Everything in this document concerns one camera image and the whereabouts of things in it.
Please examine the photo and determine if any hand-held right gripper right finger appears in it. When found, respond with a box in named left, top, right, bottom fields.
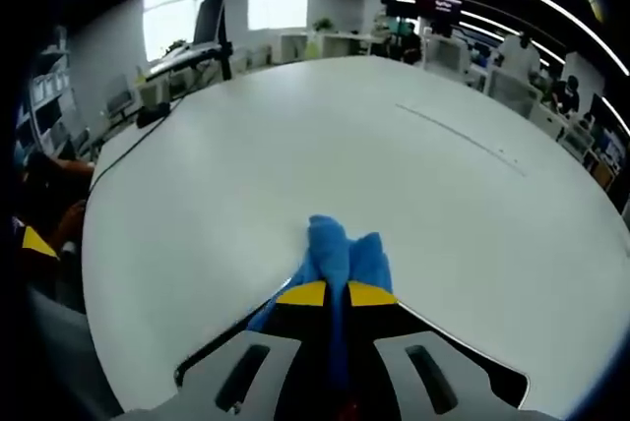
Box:
left=346, top=281, right=524, bottom=421

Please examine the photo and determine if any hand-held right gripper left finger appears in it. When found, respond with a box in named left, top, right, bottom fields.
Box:
left=174, top=280, right=342, bottom=421

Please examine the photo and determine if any blue cleaning cloth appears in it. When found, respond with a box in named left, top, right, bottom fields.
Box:
left=245, top=213, right=395, bottom=392

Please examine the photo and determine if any grey mesh chair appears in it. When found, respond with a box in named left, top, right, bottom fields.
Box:
left=27, top=287, right=124, bottom=417

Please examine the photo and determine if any white shelf unit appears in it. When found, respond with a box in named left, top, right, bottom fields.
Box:
left=29, top=46, right=80, bottom=147

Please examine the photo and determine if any black power adapter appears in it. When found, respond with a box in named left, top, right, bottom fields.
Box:
left=136, top=101, right=171, bottom=128

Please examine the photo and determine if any grey laptop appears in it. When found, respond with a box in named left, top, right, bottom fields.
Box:
left=147, top=44, right=222, bottom=78

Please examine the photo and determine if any dark monitor on stand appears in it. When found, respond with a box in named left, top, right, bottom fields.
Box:
left=191, top=0, right=230, bottom=46

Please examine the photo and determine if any white office chair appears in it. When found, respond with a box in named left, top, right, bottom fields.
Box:
left=425, top=34, right=469, bottom=73
left=486, top=69, right=540, bottom=117

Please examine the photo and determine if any white low cabinet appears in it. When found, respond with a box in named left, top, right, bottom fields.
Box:
left=280, top=30, right=385, bottom=61

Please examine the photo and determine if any red display screen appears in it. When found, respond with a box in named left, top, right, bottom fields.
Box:
left=415, top=0, right=464, bottom=17

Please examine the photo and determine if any black cable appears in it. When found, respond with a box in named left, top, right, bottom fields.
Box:
left=88, top=110, right=183, bottom=196

